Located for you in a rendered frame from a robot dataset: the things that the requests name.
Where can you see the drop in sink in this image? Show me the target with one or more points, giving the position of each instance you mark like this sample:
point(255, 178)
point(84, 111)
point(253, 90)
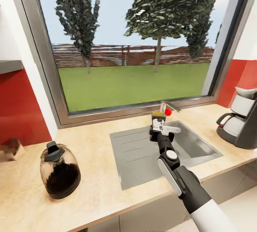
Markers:
point(136, 156)

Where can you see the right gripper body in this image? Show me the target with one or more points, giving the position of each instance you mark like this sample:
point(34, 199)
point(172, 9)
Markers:
point(157, 135)

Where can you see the water glass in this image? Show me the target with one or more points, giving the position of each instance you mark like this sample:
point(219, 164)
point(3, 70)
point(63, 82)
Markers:
point(12, 148)

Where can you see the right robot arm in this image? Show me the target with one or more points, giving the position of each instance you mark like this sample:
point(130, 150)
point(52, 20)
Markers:
point(205, 212)

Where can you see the paper coffee filter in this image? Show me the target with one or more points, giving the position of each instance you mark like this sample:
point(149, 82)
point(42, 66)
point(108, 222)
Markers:
point(246, 93)

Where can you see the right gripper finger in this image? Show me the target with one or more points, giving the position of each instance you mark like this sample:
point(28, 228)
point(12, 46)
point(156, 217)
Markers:
point(151, 130)

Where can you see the electric kettle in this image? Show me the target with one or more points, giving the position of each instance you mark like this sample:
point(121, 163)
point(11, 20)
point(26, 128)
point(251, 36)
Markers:
point(59, 170)

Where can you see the bottle of coffee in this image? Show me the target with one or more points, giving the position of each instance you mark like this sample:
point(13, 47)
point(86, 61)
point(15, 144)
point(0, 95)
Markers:
point(158, 121)

